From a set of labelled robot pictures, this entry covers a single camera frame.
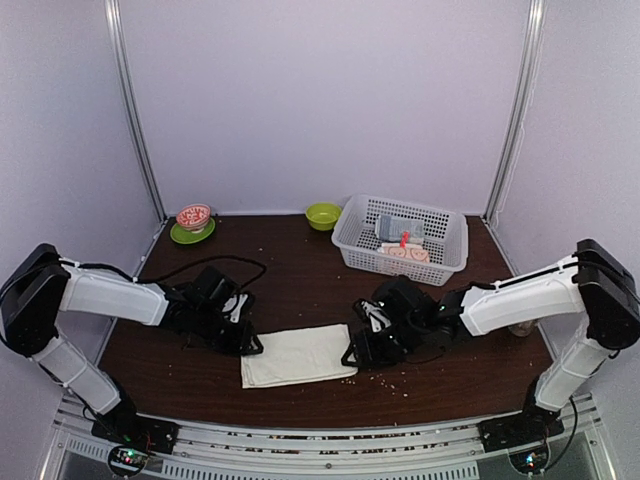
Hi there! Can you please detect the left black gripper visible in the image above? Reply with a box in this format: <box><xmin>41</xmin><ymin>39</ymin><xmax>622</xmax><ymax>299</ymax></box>
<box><xmin>192</xmin><ymin>305</ymin><xmax>262</xmax><ymax>355</ymax></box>

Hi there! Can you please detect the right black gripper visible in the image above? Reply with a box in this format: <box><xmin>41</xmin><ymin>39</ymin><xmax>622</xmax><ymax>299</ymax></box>
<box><xmin>341</xmin><ymin>317</ymin><xmax>426</xmax><ymax>368</ymax></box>

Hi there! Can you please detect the orange bunny pattern towel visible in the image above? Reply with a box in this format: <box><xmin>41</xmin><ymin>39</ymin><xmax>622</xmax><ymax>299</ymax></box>
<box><xmin>377</xmin><ymin>243</ymin><xmax>430</xmax><ymax>263</ymax></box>

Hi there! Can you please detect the white towel blue print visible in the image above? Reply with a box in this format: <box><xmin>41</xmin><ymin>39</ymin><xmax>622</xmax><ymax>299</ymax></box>
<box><xmin>241</xmin><ymin>324</ymin><xmax>358</xmax><ymax>389</ymax></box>

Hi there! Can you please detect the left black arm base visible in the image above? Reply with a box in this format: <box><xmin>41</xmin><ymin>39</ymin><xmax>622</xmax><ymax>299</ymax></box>
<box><xmin>91</xmin><ymin>398</ymin><xmax>179</xmax><ymax>454</ymax></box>

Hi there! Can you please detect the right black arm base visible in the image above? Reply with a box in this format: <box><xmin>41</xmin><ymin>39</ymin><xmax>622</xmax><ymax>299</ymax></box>
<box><xmin>477</xmin><ymin>406</ymin><xmax>565</xmax><ymax>453</ymax></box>

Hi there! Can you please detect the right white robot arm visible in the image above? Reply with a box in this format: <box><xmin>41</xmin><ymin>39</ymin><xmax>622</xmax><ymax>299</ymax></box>
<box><xmin>341</xmin><ymin>239</ymin><xmax>639</xmax><ymax>442</ymax></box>

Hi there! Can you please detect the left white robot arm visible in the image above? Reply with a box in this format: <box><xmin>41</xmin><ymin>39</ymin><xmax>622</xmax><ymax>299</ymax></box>
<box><xmin>1</xmin><ymin>244</ymin><xmax>264</xmax><ymax>444</ymax></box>

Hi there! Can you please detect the green plate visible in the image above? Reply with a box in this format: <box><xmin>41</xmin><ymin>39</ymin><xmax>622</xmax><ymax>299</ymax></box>
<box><xmin>170</xmin><ymin>218</ymin><xmax>216</xmax><ymax>245</ymax></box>

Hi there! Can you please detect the white plastic perforated basket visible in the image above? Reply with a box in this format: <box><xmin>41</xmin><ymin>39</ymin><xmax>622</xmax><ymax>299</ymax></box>
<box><xmin>332</xmin><ymin>194</ymin><xmax>468</xmax><ymax>286</ymax></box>

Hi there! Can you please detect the red patterned bowl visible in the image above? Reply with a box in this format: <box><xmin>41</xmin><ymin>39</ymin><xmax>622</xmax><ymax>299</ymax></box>
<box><xmin>176</xmin><ymin>204</ymin><xmax>211</xmax><ymax>233</ymax></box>

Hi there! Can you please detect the beige paper cup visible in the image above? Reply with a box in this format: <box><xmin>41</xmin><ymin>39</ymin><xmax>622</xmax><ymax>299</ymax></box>
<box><xmin>508</xmin><ymin>320</ymin><xmax>539</xmax><ymax>338</ymax></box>

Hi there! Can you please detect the small green bowl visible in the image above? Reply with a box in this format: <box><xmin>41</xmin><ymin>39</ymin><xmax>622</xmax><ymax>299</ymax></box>
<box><xmin>305</xmin><ymin>202</ymin><xmax>342</xmax><ymax>231</ymax></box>

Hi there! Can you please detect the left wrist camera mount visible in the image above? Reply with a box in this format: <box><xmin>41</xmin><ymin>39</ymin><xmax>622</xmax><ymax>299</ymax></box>
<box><xmin>222</xmin><ymin>292</ymin><xmax>255</xmax><ymax>324</ymax></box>

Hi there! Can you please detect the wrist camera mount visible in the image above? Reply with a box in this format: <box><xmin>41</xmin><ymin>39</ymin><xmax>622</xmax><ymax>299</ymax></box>
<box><xmin>353</xmin><ymin>299</ymin><xmax>391</xmax><ymax>333</ymax></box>
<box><xmin>222</xmin><ymin>292</ymin><xmax>255</xmax><ymax>324</ymax></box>

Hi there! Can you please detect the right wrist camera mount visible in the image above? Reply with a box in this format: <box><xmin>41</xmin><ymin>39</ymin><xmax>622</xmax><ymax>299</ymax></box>
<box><xmin>353</xmin><ymin>299</ymin><xmax>391</xmax><ymax>333</ymax></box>

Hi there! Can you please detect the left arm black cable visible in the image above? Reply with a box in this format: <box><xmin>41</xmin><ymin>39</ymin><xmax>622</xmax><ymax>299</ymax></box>
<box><xmin>74</xmin><ymin>254</ymin><xmax>267</xmax><ymax>291</ymax></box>

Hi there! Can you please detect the front aluminium rail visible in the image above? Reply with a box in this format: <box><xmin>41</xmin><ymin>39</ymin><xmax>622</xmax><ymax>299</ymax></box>
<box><xmin>35</xmin><ymin>394</ymin><xmax>621</xmax><ymax>479</ymax></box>

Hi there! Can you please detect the left aluminium frame post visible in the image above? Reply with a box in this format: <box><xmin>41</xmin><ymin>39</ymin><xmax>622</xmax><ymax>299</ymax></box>
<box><xmin>104</xmin><ymin>0</ymin><xmax>168</xmax><ymax>222</ymax></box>

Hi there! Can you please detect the aluminium frame post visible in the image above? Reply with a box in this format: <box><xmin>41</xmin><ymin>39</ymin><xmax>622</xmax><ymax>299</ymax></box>
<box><xmin>484</xmin><ymin>0</ymin><xmax>547</xmax><ymax>226</ymax></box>
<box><xmin>104</xmin><ymin>0</ymin><xmax>168</xmax><ymax>222</ymax></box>

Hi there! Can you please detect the right aluminium frame post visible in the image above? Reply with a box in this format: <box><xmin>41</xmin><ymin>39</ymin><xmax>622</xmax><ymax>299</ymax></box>
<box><xmin>484</xmin><ymin>0</ymin><xmax>547</xmax><ymax>226</ymax></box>

